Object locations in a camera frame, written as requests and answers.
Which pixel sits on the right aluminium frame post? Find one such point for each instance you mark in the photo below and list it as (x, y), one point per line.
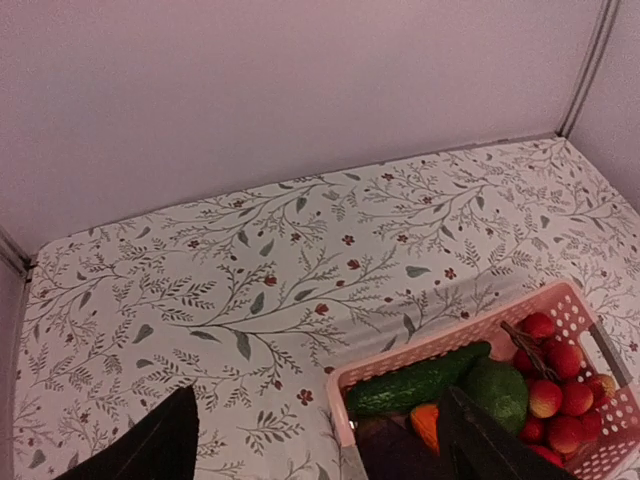
(595, 52)

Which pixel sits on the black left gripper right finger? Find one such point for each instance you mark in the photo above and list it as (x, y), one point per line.
(474, 446)

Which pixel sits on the left aluminium frame post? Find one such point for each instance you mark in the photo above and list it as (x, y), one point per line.
(13, 255)

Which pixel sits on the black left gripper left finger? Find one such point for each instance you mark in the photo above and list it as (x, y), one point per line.
(162, 445)

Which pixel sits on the aluminium frame post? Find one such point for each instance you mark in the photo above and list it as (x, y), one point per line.
(13, 255)
(595, 52)

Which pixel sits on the orange red pepper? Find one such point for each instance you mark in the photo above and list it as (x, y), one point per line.
(424, 419)

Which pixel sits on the green avocado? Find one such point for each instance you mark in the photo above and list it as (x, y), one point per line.
(500, 390)

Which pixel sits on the pink plastic basket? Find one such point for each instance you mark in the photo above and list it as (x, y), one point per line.
(617, 447)

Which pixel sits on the floral tablecloth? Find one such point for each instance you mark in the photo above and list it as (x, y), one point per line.
(254, 297)

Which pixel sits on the dark purple eggplant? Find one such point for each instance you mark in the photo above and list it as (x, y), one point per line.
(390, 451)

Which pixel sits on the red lychee bunch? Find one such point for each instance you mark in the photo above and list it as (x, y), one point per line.
(562, 408)

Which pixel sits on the green cucumber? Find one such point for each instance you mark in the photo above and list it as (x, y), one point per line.
(401, 390)

